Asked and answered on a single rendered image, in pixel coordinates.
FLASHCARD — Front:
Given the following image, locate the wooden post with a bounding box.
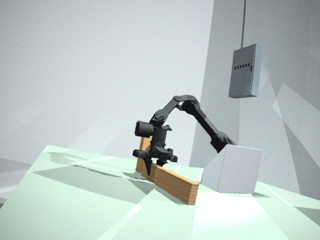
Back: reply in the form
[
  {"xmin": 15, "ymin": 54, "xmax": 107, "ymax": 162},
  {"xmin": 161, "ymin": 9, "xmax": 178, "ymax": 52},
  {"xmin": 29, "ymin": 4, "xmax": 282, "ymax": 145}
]
[{"xmin": 135, "ymin": 136, "xmax": 152, "ymax": 173}]

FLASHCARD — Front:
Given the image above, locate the wooden board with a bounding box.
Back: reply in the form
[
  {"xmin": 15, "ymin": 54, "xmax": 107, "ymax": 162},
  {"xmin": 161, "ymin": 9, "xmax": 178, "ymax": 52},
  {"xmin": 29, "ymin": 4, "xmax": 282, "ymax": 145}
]
[{"xmin": 141, "ymin": 161, "xmax": 199, "ymax": 205}]

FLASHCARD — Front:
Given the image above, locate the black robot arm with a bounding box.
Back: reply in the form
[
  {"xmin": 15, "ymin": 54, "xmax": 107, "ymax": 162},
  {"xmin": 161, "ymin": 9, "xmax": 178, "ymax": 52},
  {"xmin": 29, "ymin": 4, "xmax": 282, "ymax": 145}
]
[{"xmin": 134, "ymin": 94, "xmax": 236, "ymax": 160}]

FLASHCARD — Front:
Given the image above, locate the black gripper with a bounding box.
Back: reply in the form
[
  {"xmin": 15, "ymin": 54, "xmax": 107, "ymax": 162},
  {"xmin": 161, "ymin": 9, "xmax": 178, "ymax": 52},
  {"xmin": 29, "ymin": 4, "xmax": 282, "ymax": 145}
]
[{"xmin": 133, "ymin": 139, "xmax": 178, "ymax": 176}]

